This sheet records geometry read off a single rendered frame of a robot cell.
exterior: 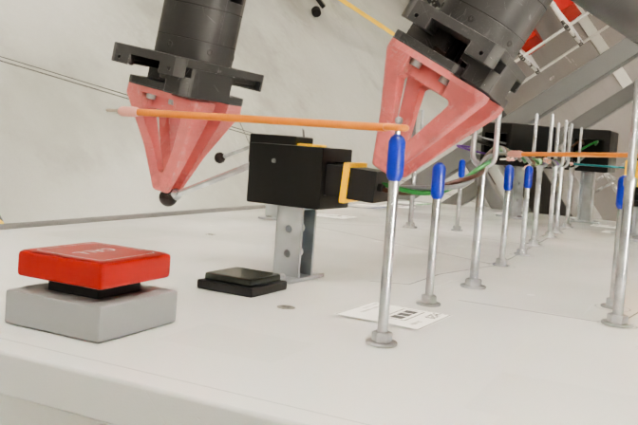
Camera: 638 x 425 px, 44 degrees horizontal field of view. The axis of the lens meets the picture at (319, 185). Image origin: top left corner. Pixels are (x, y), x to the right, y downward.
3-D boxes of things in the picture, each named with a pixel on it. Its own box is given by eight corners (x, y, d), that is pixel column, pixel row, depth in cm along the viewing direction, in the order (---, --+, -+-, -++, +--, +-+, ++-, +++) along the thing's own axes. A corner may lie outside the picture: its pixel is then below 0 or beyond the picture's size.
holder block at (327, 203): (278, 199, 57) (282, 143, 57) (348, 208, 55) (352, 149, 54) (245, 201, 54) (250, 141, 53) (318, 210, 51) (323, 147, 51)
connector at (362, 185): (323, 190, 55) (327, 161, 54) (390, 201, 53) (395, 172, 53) (306, 192, 52) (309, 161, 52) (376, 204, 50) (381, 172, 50)
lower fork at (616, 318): (631, 329, 45) (655, 78, 44) (598, 324, 46) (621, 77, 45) (634, 323, 47) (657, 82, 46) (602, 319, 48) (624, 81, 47)
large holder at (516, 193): (588, 221, 127) (596, 131, 126) (503, 219, 119) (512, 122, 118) (557, 216, 133) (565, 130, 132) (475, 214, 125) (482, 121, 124)
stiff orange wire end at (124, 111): (113, 116, 44) (113, 105, 44) (412, 135, 38) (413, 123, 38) (98, 114, 43) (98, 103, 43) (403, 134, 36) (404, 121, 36)
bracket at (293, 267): (294, 271, 57) (299, 201, 57) (324, 276, 56) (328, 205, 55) (258, 279, 53) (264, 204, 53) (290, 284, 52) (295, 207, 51)
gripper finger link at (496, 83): (444, 201, 55) (522, 83, 53) (419, 199, 48) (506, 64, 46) (365, 148, 57) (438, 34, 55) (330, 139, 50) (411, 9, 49)
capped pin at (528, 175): (532, 255, 77) (539, 166, 76) (525, 256, 76) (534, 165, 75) (517, 252, 78) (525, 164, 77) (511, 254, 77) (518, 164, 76)
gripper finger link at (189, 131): (235, 201, 62) (261, 83, 60) (176, 204, 55) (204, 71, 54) (169, 179, 65) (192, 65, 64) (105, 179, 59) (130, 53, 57)
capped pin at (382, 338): (365, 339, 39) (383, 116, 38) (397, 341, 38) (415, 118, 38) (365, 346, 37) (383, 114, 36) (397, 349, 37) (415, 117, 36)
